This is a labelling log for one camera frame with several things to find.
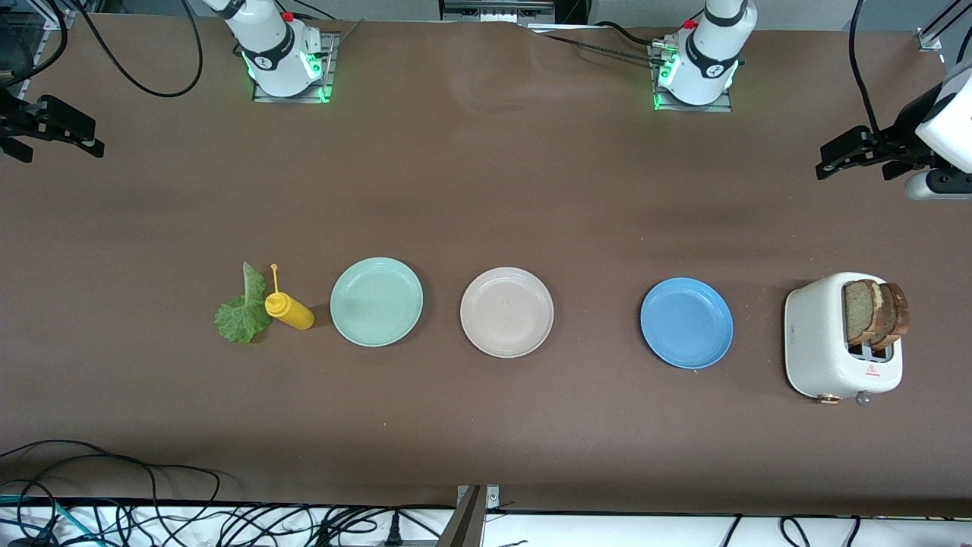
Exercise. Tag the aluminium frame profile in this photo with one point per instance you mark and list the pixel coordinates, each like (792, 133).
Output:
(928, 39)
(53, 19)

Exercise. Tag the blue plate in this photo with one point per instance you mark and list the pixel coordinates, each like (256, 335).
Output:
(686, 323)

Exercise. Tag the grey toaster lever knob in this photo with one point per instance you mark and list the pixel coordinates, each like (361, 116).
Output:
(863, 398)

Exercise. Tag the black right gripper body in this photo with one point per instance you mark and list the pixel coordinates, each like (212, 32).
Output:
(17, 121)

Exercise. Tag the beige plate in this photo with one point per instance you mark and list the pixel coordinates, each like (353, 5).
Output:
(506, 312)

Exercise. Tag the grey metal box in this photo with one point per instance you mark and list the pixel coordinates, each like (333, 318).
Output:
(493, 9)

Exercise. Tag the dark crust bread slice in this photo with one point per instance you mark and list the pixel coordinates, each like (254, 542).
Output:
(900, 311)

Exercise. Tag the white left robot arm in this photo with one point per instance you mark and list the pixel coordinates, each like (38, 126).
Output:
(710, 53)

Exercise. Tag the green lettuce leaf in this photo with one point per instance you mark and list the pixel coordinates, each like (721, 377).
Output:
(241, 319)

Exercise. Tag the yellow squeeze bottle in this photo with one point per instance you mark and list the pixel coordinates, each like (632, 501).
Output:
(292, 313)

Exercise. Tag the light crust bread slice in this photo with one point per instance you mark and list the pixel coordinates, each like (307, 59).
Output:
(859, 311)

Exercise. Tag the mint green plate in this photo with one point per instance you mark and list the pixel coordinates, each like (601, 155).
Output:
(377, 302)

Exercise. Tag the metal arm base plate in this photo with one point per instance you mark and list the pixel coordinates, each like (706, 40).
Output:
(331, 68)
(683, 108)

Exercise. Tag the metal table edge bracket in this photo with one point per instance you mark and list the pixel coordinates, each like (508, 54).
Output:
(471, 524)

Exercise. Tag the black power plug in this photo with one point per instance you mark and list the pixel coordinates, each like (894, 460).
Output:
(393, 534)

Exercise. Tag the white toaster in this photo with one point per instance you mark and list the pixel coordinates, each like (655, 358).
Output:
(816, 342)

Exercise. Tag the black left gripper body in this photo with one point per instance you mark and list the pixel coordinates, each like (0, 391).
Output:
(901, 129)

